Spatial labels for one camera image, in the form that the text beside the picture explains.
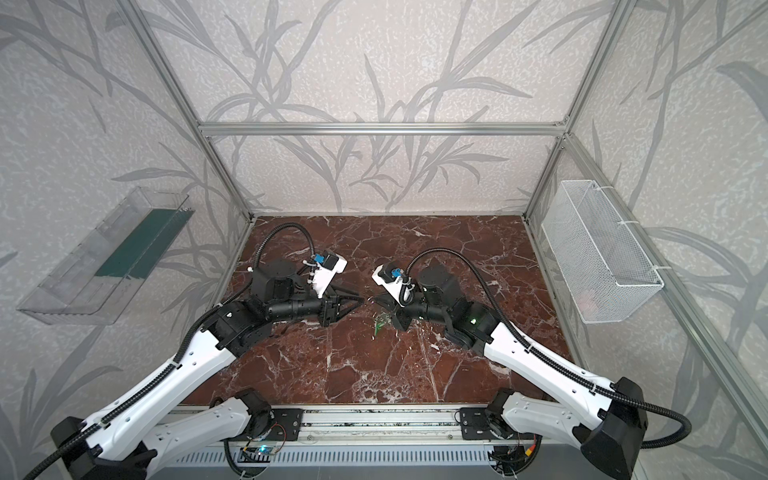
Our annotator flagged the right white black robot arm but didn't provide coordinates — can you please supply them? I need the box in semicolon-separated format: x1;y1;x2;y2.
371;263;648;479

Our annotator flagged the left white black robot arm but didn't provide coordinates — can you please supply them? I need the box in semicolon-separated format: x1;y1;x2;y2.
51;252;362;479

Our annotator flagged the green circuit board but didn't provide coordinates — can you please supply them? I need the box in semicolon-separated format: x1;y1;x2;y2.
240;445;283;463

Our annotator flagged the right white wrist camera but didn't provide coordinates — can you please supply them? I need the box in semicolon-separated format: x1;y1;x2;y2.
372;262;414;307

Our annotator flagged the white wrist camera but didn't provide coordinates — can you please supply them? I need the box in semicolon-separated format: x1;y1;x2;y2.
372;262;414;307
305;252;348;298

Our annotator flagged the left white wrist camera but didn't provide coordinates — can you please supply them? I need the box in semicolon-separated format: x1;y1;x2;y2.
305;252;348;298

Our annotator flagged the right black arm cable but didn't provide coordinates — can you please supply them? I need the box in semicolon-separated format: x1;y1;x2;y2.
404;247;693;475

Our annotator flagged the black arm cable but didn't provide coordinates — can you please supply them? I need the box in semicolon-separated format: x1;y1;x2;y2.
20;222;318;480
404;247;693;475

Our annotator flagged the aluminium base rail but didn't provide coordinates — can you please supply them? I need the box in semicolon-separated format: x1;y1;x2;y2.
122;403;632;448

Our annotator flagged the white wire mesh basket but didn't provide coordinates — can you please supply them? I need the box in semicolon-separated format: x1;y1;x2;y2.
542;180;664;324

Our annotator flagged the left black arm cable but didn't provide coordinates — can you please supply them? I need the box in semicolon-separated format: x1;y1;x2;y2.
20;222;318;480

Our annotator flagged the clear plastic wall bin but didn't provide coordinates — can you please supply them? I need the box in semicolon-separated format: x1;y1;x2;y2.
17;187;194;326

